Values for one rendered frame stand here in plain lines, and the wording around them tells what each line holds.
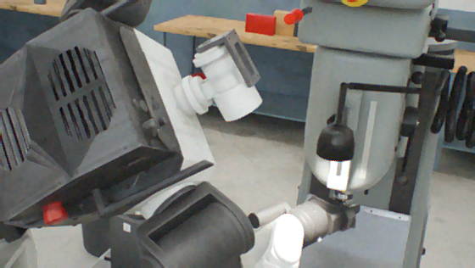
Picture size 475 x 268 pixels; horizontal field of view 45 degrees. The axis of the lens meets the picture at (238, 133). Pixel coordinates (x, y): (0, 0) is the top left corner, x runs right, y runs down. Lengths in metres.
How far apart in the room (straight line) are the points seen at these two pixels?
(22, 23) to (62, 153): 6.49
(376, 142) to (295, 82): 4.58
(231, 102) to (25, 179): 0.31
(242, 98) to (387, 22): 0.37
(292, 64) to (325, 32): 4.61
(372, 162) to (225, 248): 0.50
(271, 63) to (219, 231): 5.02
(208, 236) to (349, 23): 0.52
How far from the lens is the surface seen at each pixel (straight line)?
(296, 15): 1.02
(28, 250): 1.16
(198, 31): 5.13
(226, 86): 0.87
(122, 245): 1.61
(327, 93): 1.21
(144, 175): 0.83
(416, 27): 1.12
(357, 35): 1.13
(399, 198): 1.76
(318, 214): 1.26
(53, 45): 0.79
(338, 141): 1.09
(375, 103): 1.19
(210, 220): 0.84
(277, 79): 5.82
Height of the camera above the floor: 1.86
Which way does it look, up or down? 21 degrees down
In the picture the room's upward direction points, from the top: 4 degrees clockwise
